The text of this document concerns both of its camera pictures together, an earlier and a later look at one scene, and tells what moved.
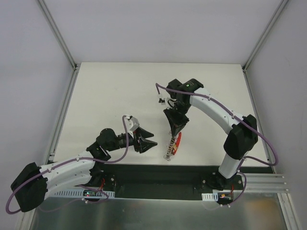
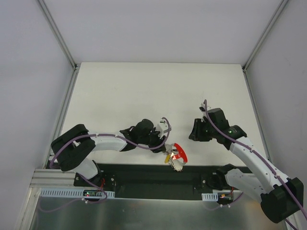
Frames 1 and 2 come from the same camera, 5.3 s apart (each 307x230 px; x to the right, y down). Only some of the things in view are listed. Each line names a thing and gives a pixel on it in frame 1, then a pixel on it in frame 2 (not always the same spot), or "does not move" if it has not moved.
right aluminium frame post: [265, 34] does not move
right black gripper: [176, 115] -> [196, 130]
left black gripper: [138, 140] -> [159, 145]
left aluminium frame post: [58, 34] does not move
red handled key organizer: [177, 143] -> [179, 157]
